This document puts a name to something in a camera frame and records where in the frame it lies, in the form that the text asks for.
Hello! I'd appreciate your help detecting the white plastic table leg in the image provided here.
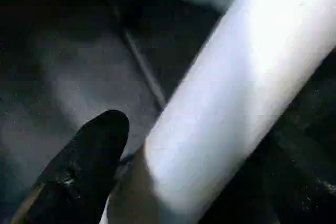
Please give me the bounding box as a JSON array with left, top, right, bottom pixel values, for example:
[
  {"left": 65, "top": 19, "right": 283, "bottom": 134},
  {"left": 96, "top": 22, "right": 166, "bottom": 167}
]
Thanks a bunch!
[{"left": 105, "top": 0, "right": 336, "bottom": 224}]

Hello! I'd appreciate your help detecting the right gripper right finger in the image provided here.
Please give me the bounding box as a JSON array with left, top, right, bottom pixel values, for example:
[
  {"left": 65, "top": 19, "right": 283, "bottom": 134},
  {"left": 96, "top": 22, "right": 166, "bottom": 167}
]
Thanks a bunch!
[{"left": 262, "top": 130, "right": 336, "bottom": 224}]

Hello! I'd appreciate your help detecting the black table mat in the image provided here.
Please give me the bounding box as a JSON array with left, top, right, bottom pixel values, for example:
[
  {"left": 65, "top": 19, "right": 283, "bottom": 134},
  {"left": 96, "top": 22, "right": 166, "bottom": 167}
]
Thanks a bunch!
[{"left": 0, "top": 0, "right": 336, "bottom": 224}]

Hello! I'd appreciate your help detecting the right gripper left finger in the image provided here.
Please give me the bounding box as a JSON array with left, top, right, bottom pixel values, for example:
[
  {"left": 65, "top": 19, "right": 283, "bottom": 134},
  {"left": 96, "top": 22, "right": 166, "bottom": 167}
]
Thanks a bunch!
[{"left": 10, "top": 110, "right": 130, "bottom": 224}]

